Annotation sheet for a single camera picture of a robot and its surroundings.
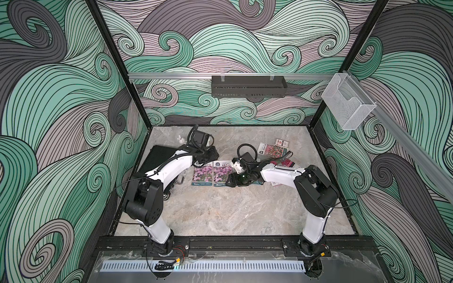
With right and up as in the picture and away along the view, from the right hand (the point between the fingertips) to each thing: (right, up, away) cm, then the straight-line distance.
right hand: (228, 185), depth 90 cm
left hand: (-6, +17, -1) cm, 18 cm away
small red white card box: (+35, +22, +20) cm, 46 cm away
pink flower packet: (+35, +10, +11) cm, 38 cm away
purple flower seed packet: (-3, +7, +8) cm, 11 cm away
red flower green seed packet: (+28, +17, +17) cm, 36 cm away
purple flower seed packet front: (-14, +4, +5) cm, 15 cm away
